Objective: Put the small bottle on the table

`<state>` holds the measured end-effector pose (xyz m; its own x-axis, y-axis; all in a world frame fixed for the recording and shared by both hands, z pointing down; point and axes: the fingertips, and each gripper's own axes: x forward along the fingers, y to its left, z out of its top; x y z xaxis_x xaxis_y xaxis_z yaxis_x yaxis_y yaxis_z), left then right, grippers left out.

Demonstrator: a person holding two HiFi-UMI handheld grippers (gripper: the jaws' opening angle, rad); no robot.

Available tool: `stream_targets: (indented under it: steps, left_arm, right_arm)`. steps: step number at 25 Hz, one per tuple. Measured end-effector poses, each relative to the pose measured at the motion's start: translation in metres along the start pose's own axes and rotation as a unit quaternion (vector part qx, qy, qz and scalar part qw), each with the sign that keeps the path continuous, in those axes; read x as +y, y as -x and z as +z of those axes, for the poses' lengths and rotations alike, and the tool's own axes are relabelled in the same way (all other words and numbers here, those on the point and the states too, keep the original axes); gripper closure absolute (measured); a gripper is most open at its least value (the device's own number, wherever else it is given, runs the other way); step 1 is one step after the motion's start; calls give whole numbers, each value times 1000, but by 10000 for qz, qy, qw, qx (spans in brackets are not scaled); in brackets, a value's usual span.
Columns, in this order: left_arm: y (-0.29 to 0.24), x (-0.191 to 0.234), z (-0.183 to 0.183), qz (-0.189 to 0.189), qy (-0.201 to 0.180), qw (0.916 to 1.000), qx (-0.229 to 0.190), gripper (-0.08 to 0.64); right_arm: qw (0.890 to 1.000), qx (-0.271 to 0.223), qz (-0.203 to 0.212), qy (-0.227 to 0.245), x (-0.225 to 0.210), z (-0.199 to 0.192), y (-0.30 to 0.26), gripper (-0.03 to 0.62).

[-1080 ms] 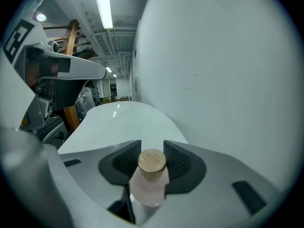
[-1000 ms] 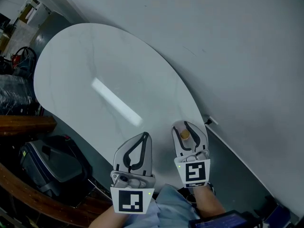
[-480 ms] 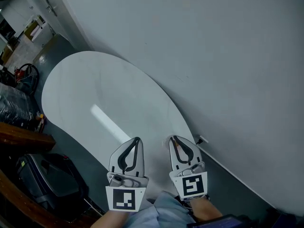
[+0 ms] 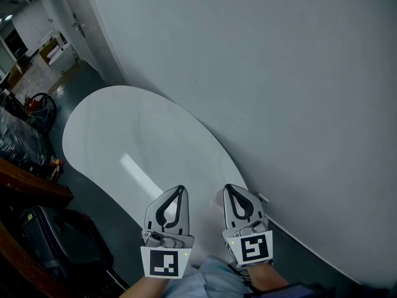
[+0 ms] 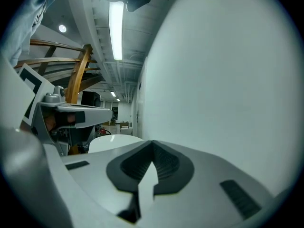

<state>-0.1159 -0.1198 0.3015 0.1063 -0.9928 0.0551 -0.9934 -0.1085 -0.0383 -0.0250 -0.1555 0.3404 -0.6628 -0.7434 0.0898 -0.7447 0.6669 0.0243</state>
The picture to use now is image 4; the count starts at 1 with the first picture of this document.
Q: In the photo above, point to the small white plastic piece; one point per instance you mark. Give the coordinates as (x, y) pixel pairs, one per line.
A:
(263, 197)

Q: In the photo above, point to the plastic-wrapped black bundle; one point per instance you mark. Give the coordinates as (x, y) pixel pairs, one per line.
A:
(15, 135)

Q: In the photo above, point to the red tool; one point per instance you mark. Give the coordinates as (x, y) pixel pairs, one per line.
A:
(32, 104)

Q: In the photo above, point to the black suitcase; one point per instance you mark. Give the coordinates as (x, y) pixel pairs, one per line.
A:
(62, 241)

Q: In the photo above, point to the white cabinet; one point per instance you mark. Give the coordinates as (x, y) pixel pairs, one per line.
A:
(59, 53)

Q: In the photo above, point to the person's right forearm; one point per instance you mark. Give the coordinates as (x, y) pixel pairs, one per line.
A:
(266, 278)

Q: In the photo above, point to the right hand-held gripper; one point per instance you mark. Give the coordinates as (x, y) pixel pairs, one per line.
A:
(254, 247)

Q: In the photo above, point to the dark brown wooden furniture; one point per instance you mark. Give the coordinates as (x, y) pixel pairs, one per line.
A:
(28, 182)

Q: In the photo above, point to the person's left forearm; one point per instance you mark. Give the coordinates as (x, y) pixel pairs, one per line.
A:
(145, 287)

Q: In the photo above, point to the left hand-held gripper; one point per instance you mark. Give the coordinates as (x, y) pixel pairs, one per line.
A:
(163, 261)

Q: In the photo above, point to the cardboard box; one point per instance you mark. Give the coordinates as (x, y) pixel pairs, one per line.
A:
(15, 74)

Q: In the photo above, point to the grey door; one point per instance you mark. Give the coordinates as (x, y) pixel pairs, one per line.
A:
(90, 26)

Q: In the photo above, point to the white oval table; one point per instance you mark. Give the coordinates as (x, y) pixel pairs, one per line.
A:
(139, 135)

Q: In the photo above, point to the person's light blue clothing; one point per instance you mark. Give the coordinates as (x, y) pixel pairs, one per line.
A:
(204, 281)

